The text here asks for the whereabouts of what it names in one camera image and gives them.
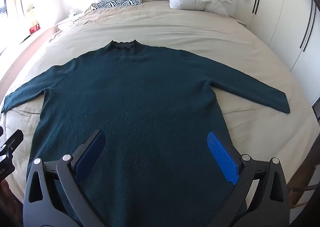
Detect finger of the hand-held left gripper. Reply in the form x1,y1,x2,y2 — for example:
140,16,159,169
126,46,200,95
0,129,24,154

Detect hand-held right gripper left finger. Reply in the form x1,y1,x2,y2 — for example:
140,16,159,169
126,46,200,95
23,129,111,227

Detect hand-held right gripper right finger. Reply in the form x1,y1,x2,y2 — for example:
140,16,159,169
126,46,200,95
206,131,297,227

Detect white wardrobe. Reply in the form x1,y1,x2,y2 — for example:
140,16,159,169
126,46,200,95
235,0,320,107

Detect white nightstand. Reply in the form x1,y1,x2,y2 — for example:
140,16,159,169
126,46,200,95
55,13,88,32

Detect zebra print pillow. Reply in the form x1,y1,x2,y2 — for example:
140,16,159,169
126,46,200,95
94,0,143,10

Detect bed with beige sheet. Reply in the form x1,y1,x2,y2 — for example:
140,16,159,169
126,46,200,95
0,0,320,217

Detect dark green sweater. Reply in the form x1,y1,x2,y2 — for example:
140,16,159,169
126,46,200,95
1,39,291,227

